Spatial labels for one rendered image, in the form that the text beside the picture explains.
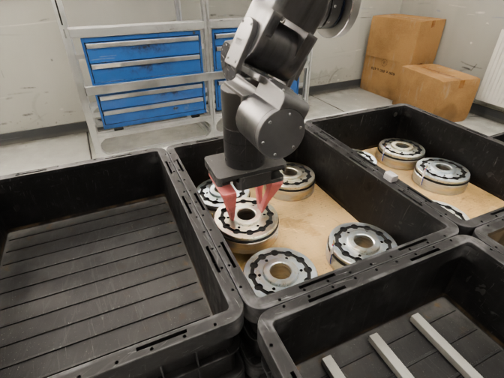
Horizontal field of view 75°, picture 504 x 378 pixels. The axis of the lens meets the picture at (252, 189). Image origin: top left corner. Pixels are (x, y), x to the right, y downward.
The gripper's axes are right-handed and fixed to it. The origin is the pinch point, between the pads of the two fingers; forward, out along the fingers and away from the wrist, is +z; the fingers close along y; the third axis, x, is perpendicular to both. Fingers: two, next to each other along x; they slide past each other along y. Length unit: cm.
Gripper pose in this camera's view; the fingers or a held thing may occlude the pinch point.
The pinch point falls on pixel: (245, 210)
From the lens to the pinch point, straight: 51.7
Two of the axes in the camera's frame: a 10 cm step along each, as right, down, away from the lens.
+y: 9.2, -2.3, 3.2
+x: -3.9, -5.3, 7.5
